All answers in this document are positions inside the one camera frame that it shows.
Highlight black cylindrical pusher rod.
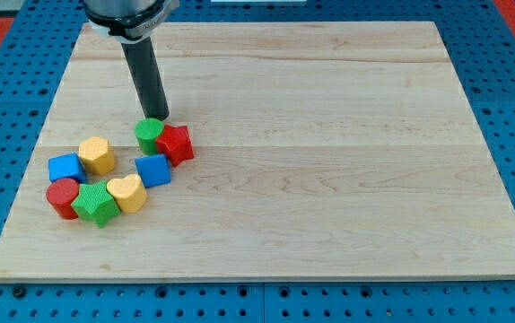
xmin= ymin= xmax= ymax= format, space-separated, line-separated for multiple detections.
xmin=122 ymin=38 xmax=170 ymax=121

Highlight green cylinder block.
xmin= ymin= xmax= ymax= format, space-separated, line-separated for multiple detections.
xmin=134 ymin=118 xmax=164 ymax=155

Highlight red star block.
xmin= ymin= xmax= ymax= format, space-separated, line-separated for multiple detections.
xmin=154 ymin=124 xmax=195 ymax=167

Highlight yellow hexagon block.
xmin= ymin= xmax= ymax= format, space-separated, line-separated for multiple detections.
xmin=78 ymin=136 xmax=117 ymax=176

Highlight blue cube block centre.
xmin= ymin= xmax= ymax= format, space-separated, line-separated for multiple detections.
xmin=135 ymin=154 xmax=171 ymax=188

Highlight blue cube block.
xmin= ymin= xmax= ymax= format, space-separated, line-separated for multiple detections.
xmin=48 ymin=153 xmax=87 ymax=183
xmin=135 ymin=154 xmax=171 ymax=188

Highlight blue cube block left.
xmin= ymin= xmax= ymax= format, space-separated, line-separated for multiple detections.
xmin=48 ymin=153 xmax=87 ymax=183

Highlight yellow heart block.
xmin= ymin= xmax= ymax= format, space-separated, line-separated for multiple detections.
xmin=107 ymin=174 xmax=148 ymax=214

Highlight green star block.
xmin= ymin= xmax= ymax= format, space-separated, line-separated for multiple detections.
xmin=71 ymin=180 xmax=121 ymax=228

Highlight red cylinder block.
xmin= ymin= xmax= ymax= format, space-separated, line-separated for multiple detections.
xmin=46 ymin=178 xmax=80 ymax=220

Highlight light wooden board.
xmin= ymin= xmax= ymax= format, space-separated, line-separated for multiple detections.
xmin=0 ymin=22 xmax=515 ymax=284

